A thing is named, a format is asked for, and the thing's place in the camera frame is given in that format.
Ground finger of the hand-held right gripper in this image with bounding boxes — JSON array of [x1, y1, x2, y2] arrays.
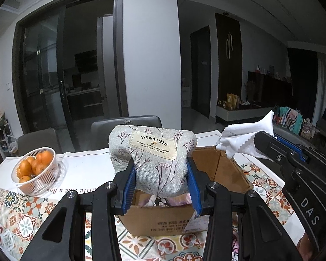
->
[[274, 135, 307, 161], [254, 132, 292, 167]]

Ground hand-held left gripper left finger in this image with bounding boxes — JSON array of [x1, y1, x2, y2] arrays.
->
[[26, 156, 138, 261]]

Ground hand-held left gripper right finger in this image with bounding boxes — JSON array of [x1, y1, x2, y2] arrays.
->
[[186, 156, 305, 261]]

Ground pink cloth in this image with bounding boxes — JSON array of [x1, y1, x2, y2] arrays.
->
[[170, 193, 192, 206]]

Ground white zigzag edge cloth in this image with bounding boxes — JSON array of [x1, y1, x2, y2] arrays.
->
[[216, 110, 275, 159]]

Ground grey branch print pouch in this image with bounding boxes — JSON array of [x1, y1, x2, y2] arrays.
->
[[109, 124, 198, 197]]

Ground brown cardboard box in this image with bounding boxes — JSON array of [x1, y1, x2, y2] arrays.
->
[[117, 145, 253, 237]]

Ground colourful striped clothes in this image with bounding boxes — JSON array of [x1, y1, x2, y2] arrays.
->
[[274, 106, 303, 135]]

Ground white low cabinet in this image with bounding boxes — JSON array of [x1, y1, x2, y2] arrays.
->
[[216, 105, 275, 125]]

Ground yellow paper bag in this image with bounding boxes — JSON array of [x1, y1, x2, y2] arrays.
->
[[227, 94, 240, 109]]

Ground dark television cabinet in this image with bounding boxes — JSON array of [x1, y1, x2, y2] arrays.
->
[[247, 71, 292, 106]]

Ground white curtain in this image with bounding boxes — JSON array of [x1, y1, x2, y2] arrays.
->
[[316, 52, 326, 120]]

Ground white plastic basket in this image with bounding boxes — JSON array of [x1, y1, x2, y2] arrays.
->
[[11, 147, 66, 195]]

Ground dark wooden wardrobe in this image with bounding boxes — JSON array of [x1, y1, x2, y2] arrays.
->
[[215, 12, 242, 112]]

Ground dark interior door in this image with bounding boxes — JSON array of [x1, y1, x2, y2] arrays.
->
[[190, 26, 211, 119]]

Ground pile of oranges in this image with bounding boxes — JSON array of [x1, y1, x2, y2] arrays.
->
[[18, 152, 55, 184]]

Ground silver refrigerator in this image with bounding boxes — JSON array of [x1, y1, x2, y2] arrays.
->
[[96, 15, 122, 120]]

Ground white storage rack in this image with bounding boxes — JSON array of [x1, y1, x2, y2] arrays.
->
[[0, 111, 13, 158]]

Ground dark framed sliding glass door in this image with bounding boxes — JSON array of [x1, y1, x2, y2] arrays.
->
[[12, 0, 129, 153]]

